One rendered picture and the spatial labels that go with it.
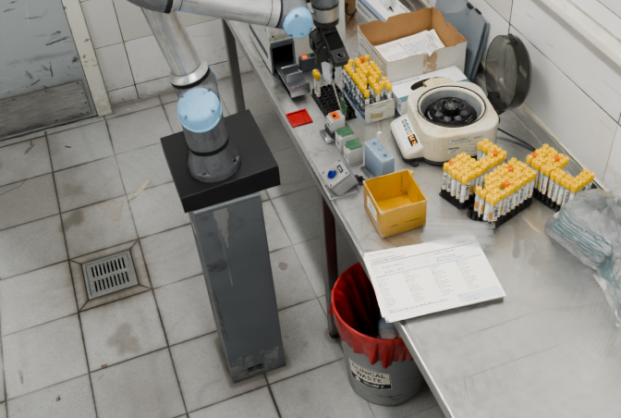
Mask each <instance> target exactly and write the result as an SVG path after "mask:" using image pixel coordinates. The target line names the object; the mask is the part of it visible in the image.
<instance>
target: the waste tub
mask: <svg viewBox="0 0 621 418"><path fill-rule="evenodd" d="M362 182H363V192H364V208H365V210H366V212H367V214H368V216H369V217H370V219H371V221H372V223H373V225H374V227H375V229H376V230H377V232H378V234H379V236H380V238H381V239H383V238H387V237H390V236H394V235H397V234H400V233H404V232H407V231H410V230H413V229H417V228H420V227H423V224H426V213H427V202H428V199H427V198H426V196H425V194H424V193H423V191H422V190H421V188H420V186H419V184H418V183H417V181H416V180H415V179H414V177H413V176H412V174H411V173H410V171H409V169H404V170H400V171H397V172H394V173H390V174H386V175H383V176H380V177H376V178H370V179H366V180H363V181H362Z"/></svg>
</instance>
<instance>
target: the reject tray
mask: <svg viewBox="0 0 621 418"><path fill-rule="evenodd" d="M286 118H287V119H288V121H289V123H290V125H291V126H292V128H295V127H299V126H302V125H306V124H309V123H312V122H313V121H312V119H311V117H310V115H309V113H308V112H307V110H306V108H305V109H301V110H298V111H295V112H291V113H288V114H286Z"/></svg>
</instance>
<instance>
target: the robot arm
mask: <svg viewBox="0 0 621 418"><path fill-rule="evenodd" d="M127 1H129V2H130V3H131V4H133V5H135V6H139V7H140V9H141V11H142V13H143V15H144V17H145V18H146V20H147V22H148V24H149V26H150V28H151V30H152V34H153V36H154V38H155V40H156V42H157V43H158V45H159V47H160V49H161V51H162V53H163V55H164V58H165V60H166V62H167V64H168V66H169V67H170V69H171V71H170V73H169V80H170V82H171V84H172V86H173V88H174V90H175V92H176V94H177V98H178V103H177V116H178V119H179V121H180V123H181V126H182V129H183V131H184V135H185V138H186V141H187V144H188V147H189V157H188V168H189V173H190V174H191V176H192V177H193V178H195V179H196V180H198V181H200V182H205V183H215V182H219V181H222V180H225V179H227V178H230V177H231V176H233V175H234V174H235V173H236V172H237V170H238V169H239V167H240V163H241V159H240V155H239V151H238V149H237V147H236V146H235V145H234V143H233V142H231V141H230V139H229V137H228V133H227V129H226V125H225V119H224V115H223V110H222V106H221V101H220V95H219V91H218V82H217V78H216V76H215V74H214V73H213V70H212V69H211V68H210V67H209V66H208V63H207V62H206V61H205V60H204V59H202V58H199V56H198V54H197V52H196V50H195V47H194V45H193V43H192V41H191V39H190V37H189V34H188V32H187V29H186V27H185V25H184V23H183V20H182V18H181V17H180V15H179V12H178V11H181V12H187V13H192V14H197V15H203V16H208V17H213V18H223V19H229V20H234V21H239V22H245V23H249V24H255V25H261V26H266V27H271V28H277V29H282V30H284V31H285V33H286V34H287V35H288V36H289V37H291V38H293V39H301V38H304V37H306V36H307V35H308V34H309V37H310V48H311V50H312V51H313V53H314V54H316V56H315V64H316V67H317V68H318V69H319V70H320V73H321V74H322V76H323V78H324V80H325V81H326V82H327V83H328V84H331V83H332V80H331V78H330V77H331V73H330V72H329V69H330V67H331V65H332V67H333V70H332V71H333V76H332V78H333V80H334V82H335V81H336V80H337V78H338V77H339V75H340V73H341V71H342V68H343V67H344V65H346V64H347V63H348V60H349V56H348V53H347V50H346V47H345V46H344V44H343V41H342V40H341V37H340V35H339V33H338V31H337V28H336V25H337V24H338V22H339V2H338V0H127ZM308 3H311V11H309V8H308V6H307V4H308ZM311 14H312V17H311ZM312 19H313V21H312ZM313 24H314V26H316V29H314V31H312V27H313ZM315 31H316V32H315ZM311 44H312V45H311ZM328 59H330V61H331V65H330V63H329V61H328Z"/></svg>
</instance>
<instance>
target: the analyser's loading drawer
mask: <svg viewBox="0 0 621 418"><path fill-rule="evenodd" d="M274 67H275V68H276V70H277V72H278V73H279V75H280V77H281V78H282V80H283V82H284V83H285V85H286V86H287V88H288V90H289V91H290V94H291V98H293V97H296V96H300V95H303V94H306V93H310V92H311V87H310V82H306V81H305V79H304V78H303V75H302V71H299V70H298V64H295V63H294V61H293V60H292V58H291V57H290V55H288V56H284V57H281V58H277V59H274Z"/></svg>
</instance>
